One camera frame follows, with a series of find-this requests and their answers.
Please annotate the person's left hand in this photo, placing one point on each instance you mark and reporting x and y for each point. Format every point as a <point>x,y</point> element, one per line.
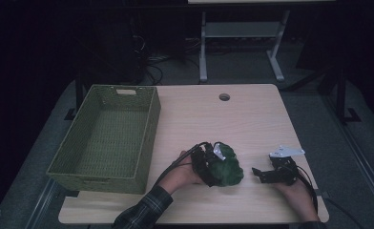
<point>182,176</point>

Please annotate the grey metal stand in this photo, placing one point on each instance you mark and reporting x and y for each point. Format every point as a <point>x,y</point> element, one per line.
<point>242,30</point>

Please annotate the black stand leg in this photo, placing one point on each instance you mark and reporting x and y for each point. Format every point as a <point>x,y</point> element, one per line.
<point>79,95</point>
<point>342,101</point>

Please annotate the green woven basket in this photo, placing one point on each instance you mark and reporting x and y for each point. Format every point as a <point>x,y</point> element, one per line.
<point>112,140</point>

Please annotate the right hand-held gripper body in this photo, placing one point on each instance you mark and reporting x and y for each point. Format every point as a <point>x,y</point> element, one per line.
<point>285,170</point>

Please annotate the dark green plush garment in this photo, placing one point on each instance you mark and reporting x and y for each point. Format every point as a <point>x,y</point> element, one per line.
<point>228,168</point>

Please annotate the metal floor rail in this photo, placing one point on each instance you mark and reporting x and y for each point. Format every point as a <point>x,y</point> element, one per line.
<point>360,159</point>
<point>42,203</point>

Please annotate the grey tape strip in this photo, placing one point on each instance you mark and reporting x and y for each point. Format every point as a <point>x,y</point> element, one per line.
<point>321,194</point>

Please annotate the person's right hand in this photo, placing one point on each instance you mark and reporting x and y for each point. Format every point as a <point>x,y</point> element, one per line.
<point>298,200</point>

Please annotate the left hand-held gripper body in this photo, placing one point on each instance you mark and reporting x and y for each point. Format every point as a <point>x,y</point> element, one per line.
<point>204,162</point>

